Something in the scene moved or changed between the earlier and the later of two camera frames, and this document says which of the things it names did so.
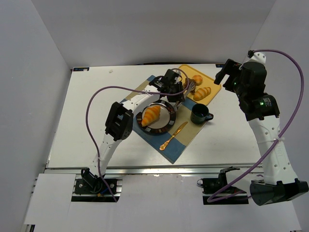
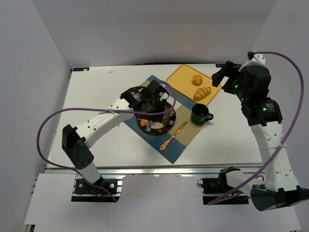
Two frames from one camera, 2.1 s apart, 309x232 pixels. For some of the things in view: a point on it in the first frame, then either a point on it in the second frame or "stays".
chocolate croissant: [192, 92] -> [166, 119]
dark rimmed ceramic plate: [157, 117] stays
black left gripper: [179, 94] -> [152, 109]
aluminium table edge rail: [149, 170] stays
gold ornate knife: [164, 145] stays
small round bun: [198, 79] stays
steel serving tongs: [191, 88] -> [149, 123]
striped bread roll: [201, 93] stays
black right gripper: [227, 71] stays
